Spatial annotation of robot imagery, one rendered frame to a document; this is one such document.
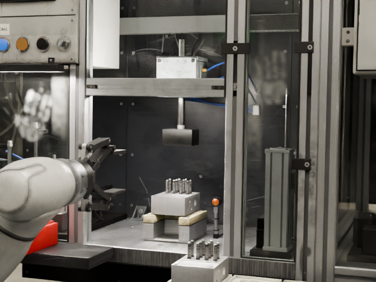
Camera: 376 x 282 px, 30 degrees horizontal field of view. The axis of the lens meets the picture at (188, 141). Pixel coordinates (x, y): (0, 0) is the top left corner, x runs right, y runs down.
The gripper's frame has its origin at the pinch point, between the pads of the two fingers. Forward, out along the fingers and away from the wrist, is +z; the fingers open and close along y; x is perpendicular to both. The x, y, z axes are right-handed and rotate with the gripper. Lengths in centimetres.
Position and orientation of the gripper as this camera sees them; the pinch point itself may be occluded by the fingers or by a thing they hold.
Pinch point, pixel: (114, 172)
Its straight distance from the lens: 153.6
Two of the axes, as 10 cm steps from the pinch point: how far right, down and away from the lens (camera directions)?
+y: 0.2, -10.0, -0.5
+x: -9.4, -0.3, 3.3
